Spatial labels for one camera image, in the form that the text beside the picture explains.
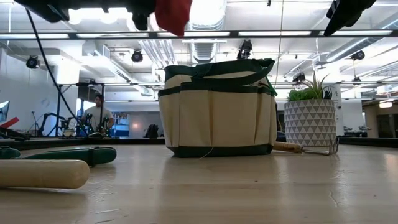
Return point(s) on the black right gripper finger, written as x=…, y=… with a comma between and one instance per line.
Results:
x=354, y=14
x=337, y=12

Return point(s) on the person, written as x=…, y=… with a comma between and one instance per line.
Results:
x=97, y=115

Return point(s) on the black overhead frame bar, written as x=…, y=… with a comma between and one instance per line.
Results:
x=314, y=33

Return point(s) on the silver ventilation duct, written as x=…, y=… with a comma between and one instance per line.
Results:
x=203, y=46

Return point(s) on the black metal table frame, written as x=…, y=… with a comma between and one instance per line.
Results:
x=93, y=141

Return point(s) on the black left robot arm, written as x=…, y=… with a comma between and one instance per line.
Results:
x=40, y=9

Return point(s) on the computer monitor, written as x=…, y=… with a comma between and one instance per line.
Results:
x=3, y=111

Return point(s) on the black hanging camera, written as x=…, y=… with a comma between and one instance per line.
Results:
x=245, y=49

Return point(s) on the black background robot arm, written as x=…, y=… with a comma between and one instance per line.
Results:
x=49, y=124

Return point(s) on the black backpack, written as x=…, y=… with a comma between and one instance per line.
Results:
x=151, y=131

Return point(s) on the cream green-trimmed gardening bag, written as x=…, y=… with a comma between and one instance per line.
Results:
x=217, y=121

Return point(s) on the red strip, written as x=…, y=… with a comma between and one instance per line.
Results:
x=9, y=122

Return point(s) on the black metal stand frame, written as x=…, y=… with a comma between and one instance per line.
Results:
x=59, y=109

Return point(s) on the blue cabinet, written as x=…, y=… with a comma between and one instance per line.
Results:
x=119, y=126

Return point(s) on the potted plant triangle-pattern pot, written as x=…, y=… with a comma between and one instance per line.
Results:
x=309, y=123

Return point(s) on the red garden glove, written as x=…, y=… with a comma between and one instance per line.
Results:
x=172, y=15

